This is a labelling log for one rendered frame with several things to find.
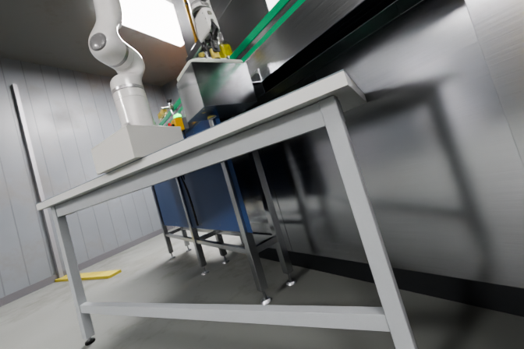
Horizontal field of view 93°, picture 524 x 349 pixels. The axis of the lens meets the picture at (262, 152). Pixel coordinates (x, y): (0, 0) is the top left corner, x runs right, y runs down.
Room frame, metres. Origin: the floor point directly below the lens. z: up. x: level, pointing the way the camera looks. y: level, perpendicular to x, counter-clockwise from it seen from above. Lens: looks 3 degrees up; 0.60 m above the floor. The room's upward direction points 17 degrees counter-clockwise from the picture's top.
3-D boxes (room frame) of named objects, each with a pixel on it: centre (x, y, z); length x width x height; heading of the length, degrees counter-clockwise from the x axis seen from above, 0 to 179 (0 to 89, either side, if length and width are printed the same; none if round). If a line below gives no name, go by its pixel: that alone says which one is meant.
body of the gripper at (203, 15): (0.96, 0.07, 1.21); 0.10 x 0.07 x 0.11; 38
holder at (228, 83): (0.94, 0.08, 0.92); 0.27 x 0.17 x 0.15; 127
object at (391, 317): (0.96, 0.45, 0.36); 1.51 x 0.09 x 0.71; 62
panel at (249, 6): (1.12, -0.20, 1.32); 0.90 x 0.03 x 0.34; 37
